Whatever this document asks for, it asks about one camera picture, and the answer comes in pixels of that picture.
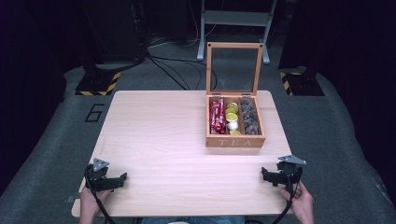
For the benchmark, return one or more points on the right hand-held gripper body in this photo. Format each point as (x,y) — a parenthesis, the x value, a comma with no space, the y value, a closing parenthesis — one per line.
(290,169)

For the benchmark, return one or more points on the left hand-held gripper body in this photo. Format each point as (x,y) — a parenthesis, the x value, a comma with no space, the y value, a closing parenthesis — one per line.
(97,179)

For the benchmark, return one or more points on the person's left hand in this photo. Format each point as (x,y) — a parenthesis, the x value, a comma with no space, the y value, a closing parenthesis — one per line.
(90,200)

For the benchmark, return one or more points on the person's right hand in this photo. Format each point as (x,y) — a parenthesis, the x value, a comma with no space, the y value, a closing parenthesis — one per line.
(300,202)

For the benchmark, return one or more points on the grey table clamp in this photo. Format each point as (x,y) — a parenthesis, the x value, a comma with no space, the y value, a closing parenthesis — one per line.
(72,199)

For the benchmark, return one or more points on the wooden tea box glass lid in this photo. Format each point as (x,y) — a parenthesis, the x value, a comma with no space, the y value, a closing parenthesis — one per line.
(235,141)

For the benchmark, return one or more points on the yellow lid small cup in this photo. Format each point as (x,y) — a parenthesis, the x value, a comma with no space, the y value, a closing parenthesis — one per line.
(232,117)
(231,110)
(235,132)
(233,104)

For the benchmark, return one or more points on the pile of dark wrapped packets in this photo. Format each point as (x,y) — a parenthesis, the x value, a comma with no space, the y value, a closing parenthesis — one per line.
(250,116)

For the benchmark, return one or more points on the white small cup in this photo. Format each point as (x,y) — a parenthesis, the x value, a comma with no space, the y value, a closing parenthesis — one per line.
(232,125)

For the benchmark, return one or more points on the red snack packet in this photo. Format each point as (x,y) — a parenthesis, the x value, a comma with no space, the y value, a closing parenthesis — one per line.
(221,115)
(213,115)

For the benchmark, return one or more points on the dark cabinet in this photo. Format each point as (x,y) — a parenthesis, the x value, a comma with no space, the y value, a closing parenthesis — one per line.
(115,28)

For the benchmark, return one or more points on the grey metal stand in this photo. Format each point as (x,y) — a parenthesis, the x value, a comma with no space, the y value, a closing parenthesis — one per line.
(236,18)

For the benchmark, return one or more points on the black yellow striped base plate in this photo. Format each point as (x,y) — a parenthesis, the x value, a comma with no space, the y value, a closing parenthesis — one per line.
(98,82)
(300,84)

